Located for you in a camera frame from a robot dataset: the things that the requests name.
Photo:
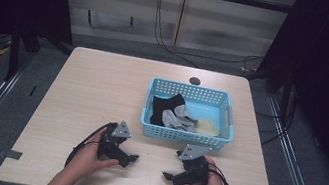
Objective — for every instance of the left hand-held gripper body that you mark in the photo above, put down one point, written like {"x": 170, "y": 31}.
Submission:
{"x": 114, "y": 141}

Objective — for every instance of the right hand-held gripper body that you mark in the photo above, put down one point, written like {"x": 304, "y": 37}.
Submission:
{"x": 195, "y": 168}

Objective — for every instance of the person's left hand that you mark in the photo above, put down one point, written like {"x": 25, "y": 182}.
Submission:
{"x": 90, "y": 159}

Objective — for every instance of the cream sock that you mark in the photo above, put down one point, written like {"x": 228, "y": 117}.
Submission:
{"x": 208, "y": 127}

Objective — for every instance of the gray sock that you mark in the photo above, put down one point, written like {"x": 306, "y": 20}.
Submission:
{"x": 180, "y": 118}

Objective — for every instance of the black sock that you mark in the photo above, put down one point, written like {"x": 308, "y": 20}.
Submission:
{"x": 163, "y": 106}

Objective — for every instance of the blue plastic basket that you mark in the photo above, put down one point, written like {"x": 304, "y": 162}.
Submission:
{"x": 208, "y": 103}

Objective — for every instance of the gray tape piece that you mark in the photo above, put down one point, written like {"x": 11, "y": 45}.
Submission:
{"x": 11, "y": 154}

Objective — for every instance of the black metal stand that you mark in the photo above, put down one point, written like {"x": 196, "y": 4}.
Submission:
{"x": 287, "y": 93}
{"x": 14, "y": 53}

